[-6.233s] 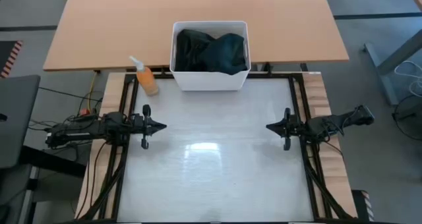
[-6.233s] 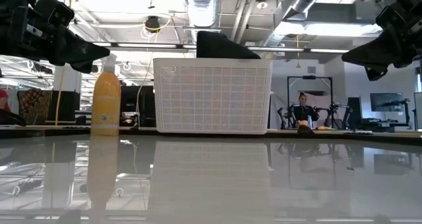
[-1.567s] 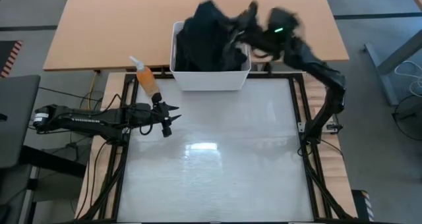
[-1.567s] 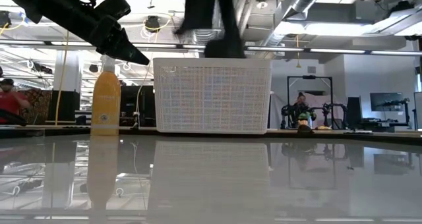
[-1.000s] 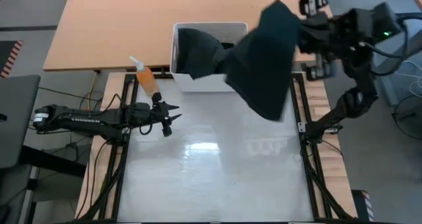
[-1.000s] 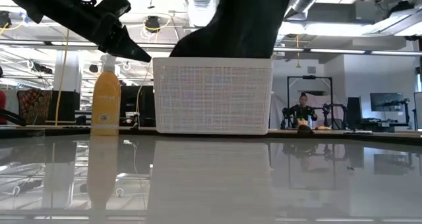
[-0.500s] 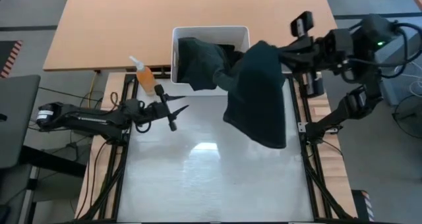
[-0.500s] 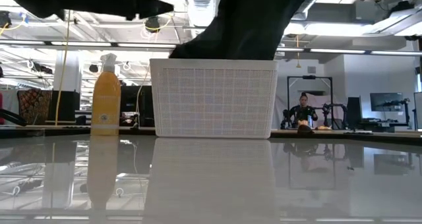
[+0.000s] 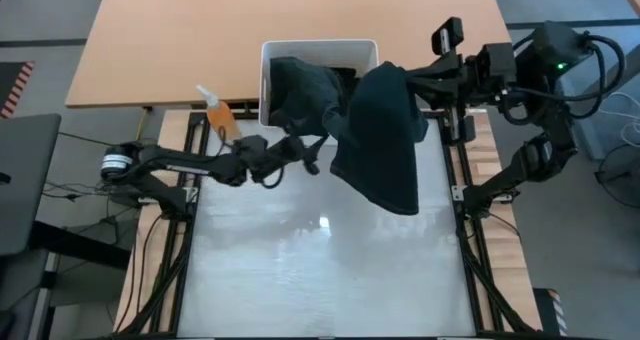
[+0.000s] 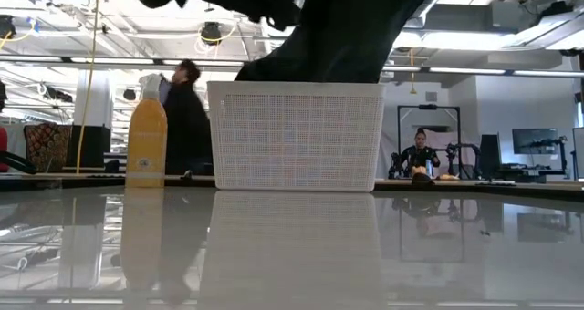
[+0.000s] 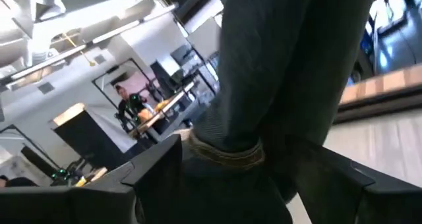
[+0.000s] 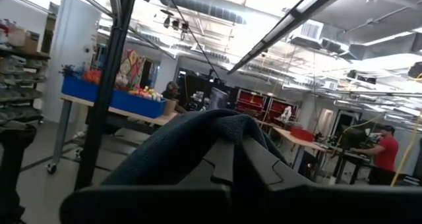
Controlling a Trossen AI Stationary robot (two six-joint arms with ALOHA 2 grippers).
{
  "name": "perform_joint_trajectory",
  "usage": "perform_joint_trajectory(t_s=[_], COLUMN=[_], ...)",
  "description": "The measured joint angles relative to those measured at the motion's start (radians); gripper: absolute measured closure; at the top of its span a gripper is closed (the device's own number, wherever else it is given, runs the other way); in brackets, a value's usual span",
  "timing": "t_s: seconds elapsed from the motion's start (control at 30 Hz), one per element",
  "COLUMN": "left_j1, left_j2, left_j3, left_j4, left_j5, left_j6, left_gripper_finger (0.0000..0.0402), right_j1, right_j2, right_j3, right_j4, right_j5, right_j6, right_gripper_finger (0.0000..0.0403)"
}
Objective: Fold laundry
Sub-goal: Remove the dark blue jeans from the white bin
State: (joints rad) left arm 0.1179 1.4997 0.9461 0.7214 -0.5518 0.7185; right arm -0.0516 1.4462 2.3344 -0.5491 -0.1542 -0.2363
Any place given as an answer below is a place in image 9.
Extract white cable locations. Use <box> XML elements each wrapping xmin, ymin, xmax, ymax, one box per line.
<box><xmin>597</xmin><ymin>90</ymin><xmax>640</xmax><ymax>149</ymax></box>

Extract dark grey chair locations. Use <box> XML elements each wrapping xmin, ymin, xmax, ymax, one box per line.
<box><xmin>0</xmin><ymin>112</ymin><xmax>64</xmax><ymax>340</ymax></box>

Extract white plastic laundry basket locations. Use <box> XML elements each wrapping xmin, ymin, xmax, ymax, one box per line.
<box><xmin>258</xmin><ymin>38</ymin><xmax>380</xmax><ymax>129</ymax></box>

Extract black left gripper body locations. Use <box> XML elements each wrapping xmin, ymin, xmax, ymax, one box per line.
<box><xmin>240</xmin><ymin>134</ymin><xmax>307</xmax><ymax>184</ymax></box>

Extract orange spray bottle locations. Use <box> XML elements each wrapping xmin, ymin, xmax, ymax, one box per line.
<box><xmin>194</xmin><ymin>83</ymin><xmax>243</xmax><ymax>144</ymax></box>

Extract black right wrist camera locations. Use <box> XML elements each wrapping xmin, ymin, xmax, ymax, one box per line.
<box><xmin>431</xmin><ymin>16</ymin><xmax>465</xmax><ymax>56</ymax></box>

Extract yellow cable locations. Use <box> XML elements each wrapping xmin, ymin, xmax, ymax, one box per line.
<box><xmin>133</xmin><ymin>107</ymin><xmax>151</xmax><ymax>146</ymax></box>

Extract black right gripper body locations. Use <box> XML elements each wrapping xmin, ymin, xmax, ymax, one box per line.
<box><xmin>415</xmin><ymin>52</ymin><xmax>476</xmax><ymax>104</ymax></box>

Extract black hazard-striped box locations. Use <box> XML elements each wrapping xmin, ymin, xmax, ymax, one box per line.
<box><xmin>532</xmin><ymin>287</ymin><xmax>569</xmax><ymax>337</ymax></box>

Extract black aluminium table frame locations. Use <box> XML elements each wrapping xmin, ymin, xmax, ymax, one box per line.
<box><xmin>117</xmin><ymin>107</ymin><xmax>541</xmax><ymax>340</ymax></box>

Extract black garment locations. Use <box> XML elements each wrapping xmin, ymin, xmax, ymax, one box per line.
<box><xmin>327</xmin><ymin>65</ymin><xmax>359</xmax><ymax>89</ymax></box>

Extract black hazard-striped floor mat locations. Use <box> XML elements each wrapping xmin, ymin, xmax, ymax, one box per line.
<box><xmin>0</xmin><ymin>60</ymin><xmax>36</xmax><ymax>120</ymax></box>

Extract dark blue denim jeans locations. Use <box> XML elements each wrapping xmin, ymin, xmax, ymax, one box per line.
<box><xmin>268</xmin><ymin>56</ymin><xmax>430</xmax><ymax>217</ymax></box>

